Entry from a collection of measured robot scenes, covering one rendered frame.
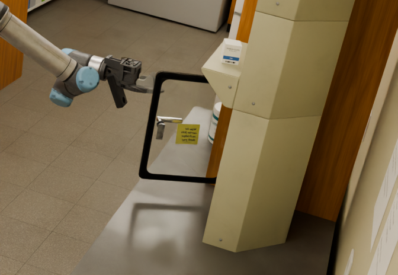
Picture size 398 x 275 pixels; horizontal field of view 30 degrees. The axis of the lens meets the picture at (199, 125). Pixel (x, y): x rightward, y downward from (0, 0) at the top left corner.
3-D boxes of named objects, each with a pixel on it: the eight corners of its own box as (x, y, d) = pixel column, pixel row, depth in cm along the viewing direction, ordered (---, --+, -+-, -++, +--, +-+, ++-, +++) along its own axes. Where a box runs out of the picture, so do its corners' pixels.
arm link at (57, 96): (57, 93, 233) (70, 63, 237) (43, 99, 242) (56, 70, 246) (79, 105, 236) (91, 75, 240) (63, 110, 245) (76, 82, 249)
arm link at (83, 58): (57, 74, 249) (67, 53, 252) (88, 83, 247) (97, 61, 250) (53, 63, 242) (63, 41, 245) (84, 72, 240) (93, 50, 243)
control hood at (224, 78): (253, 74, 244) (260, 46, 240) (232, 109, 215) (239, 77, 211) (220, 65, 246) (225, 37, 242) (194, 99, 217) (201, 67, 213)
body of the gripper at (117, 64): (136, 69, 237) (101, 58, 239) (132, 93, 241) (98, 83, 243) (144, 61, 244) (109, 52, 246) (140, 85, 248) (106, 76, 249)
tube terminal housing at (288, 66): (292, 216, 260) (353, 6, 227) (278, 266, 231) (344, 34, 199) (224, 195, 264) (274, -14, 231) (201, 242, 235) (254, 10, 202)
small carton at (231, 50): (236, 59, 224) (240, 40, 222) (237, 65, 220) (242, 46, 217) (220, 56, 224) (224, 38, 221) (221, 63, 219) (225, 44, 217)
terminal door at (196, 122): (223, 184, 261) (247, 80, 244) (137, 178, 253) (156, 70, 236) (222, 183, 261) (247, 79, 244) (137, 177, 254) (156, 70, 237)
